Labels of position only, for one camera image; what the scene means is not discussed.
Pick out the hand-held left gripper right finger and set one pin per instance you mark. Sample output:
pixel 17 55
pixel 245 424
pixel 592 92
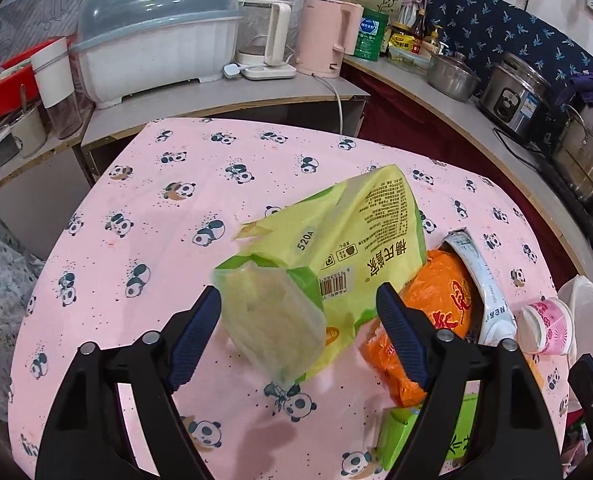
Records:
pixel 401 340

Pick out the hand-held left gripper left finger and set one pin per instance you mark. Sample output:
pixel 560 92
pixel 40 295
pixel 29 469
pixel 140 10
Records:
pixel 196 335

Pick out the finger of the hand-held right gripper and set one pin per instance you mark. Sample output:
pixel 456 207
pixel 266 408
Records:
pixel 591 390

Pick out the orange snack bag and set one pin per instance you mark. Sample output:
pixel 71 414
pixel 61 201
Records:
pixel 441 300

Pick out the pink white paper cup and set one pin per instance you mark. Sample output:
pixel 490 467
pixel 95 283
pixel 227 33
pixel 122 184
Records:
pixel 546 325

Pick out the green cardboard box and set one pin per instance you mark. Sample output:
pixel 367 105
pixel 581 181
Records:
pixel 401 435

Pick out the white squeezed tube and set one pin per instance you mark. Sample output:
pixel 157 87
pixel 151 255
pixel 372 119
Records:
pixel 486 290

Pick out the yellow green tea packet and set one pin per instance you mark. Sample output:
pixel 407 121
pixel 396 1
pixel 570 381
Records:
pixel 346 240

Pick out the pink panda printed tablecloth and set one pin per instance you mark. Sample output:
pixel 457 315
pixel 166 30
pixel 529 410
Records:
pixel 176 240

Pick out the black induction cooker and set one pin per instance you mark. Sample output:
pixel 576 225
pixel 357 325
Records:
pixel 571 195

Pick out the grey floral cloth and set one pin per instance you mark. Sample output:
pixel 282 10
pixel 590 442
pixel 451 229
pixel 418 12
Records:
pixel 1 285

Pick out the large steel steamer pot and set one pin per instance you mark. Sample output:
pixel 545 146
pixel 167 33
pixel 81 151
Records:
pixel 588 160

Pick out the white mug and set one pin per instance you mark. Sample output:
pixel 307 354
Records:
pixel 29 132

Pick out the small steel lidded pot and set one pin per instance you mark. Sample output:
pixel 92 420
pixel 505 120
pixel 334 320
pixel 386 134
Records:
pixel 454 80

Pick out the white power plug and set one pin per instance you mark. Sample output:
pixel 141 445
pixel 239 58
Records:
pixel 234 71

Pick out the steel rice cooker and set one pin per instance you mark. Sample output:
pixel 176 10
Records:
pixel 516 95

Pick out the white tumbler clear base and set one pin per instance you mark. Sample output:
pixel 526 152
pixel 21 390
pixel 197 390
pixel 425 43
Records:
pixel 59 90

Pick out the white dish box grey lid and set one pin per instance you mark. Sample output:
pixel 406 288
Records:
pixel 151 50

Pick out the yellow lid jar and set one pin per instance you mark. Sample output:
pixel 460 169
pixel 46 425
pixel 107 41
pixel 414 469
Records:
pixel 401 35

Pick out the dark sauce bottle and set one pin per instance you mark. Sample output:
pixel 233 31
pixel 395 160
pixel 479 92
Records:
pixel 419 35

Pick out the green tin can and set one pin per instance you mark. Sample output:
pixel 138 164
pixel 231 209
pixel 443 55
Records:
pixel 371 35

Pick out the white glass kettle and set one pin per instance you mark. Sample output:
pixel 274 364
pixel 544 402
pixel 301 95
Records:
pixel 264 30

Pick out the red plastic container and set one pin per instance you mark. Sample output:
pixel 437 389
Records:
pixel 6 85

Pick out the pink electric kettle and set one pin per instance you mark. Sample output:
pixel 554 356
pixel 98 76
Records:
pixel 321 35

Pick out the navy leaf printed cloth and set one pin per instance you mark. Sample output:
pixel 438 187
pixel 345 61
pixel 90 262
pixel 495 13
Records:
pixel 491 25

